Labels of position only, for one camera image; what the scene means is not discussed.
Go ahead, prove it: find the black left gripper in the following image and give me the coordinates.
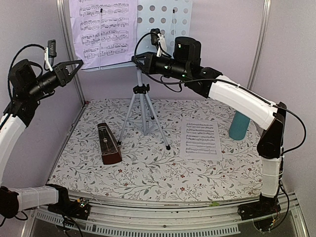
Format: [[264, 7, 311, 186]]
[[26, 59, 83, 99]]

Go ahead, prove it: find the purple sheet music page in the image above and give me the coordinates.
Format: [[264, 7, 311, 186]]
[[69, 0, 138, 70]]

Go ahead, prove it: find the white sheet music page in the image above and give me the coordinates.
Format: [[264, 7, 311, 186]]
[[180, 119, 222, 161]]

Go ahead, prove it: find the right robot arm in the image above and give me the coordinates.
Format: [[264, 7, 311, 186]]
[[132, 37, 286, 215]]

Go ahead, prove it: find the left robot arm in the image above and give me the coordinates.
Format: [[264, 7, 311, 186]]
[[0, 59, 86, 219]]

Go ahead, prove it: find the floral patterned table mat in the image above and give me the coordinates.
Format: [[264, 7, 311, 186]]
[[49, 99, 262, 202]]

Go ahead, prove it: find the brown wooden metronome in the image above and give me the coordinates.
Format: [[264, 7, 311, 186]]
[[97, 123, 122, 165]]

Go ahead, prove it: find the teal cup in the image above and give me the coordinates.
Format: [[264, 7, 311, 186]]
[[229, 111, 250, 141]]

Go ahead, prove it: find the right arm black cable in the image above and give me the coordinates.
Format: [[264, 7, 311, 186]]
[[133, 32, 307, 155]]

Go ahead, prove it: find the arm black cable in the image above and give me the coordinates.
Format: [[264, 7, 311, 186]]
[[7, 43, 47, 99], [133, 32, 307, 155]]

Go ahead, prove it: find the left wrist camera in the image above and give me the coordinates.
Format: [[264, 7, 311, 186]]
[[44, 39, 57, 72]]

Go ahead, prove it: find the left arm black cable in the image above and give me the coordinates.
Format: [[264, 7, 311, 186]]
[[7, 43, 47, 99]]

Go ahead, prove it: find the left aluminium frame post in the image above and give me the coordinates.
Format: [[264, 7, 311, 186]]
[[56, 0, 86, 105]]

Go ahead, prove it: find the aluminium frame post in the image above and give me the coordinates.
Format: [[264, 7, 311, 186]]
[[56, 0, 86, 105], [247, 0, 272, 90]]

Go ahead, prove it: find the right aluminium frame post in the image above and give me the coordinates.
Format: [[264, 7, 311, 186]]
[[247, 0, 272, 90]]

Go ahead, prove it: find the aluminium base frame rail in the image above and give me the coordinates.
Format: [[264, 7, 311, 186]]
[[21, 192, 311, 237]]

